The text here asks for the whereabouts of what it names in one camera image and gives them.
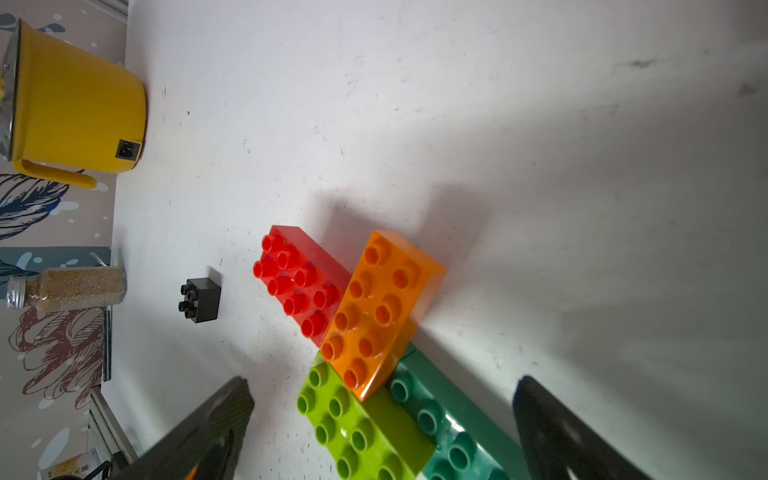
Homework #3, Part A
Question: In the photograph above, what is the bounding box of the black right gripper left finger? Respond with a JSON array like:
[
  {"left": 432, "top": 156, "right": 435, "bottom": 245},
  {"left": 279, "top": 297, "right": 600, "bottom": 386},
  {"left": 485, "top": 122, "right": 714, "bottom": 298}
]
[{"left": 112, "top": 377, "right": 254, "bottom": 479}]

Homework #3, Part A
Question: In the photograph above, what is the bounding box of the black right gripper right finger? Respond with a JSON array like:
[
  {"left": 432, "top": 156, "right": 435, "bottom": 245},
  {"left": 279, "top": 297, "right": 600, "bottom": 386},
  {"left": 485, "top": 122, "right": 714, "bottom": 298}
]
[{"left": 513, "top": 375, "right": 649, "bottom": 480}]

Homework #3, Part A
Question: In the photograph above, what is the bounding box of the black small lego brick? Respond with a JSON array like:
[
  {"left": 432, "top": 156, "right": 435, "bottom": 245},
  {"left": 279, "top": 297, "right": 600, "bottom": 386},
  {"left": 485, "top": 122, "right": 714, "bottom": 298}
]
[{"left": 178, "top": 278, "right": 221, "bottom": 323}]

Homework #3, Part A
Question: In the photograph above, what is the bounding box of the lime green lego brick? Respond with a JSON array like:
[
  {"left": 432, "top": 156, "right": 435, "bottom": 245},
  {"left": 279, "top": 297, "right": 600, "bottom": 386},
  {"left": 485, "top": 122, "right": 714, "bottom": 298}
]
[{"left": 296, "top": 354, "right": 436, "bottom": 480}]

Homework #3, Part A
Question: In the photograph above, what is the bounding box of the red lego brick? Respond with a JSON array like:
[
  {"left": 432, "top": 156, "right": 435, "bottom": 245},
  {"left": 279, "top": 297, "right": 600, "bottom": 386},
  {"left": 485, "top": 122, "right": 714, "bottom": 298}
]
[{"left": 252, "top": 225, "right": 351, "bottom": 347}]

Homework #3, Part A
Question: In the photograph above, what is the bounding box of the orange lego brick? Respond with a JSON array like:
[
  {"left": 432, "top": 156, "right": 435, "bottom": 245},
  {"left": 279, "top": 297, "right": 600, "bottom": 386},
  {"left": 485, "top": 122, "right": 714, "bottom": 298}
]
[{"left": 320, "top": 230, "right": 446, "bottom": 402}]

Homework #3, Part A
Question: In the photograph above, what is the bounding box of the small glass spice jar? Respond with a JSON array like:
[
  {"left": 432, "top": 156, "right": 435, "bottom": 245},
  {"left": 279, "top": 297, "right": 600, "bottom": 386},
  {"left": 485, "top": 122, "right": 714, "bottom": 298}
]
[{"left": 6, "top": 266, "right": 127, "bottom": 314}]

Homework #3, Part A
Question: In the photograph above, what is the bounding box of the yellow pot with black lid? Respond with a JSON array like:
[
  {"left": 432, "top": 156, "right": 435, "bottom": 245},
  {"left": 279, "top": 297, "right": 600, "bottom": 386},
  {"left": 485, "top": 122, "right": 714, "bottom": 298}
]
[{"left": 1, "top": 19, "right": 148, "bottom": 189}]

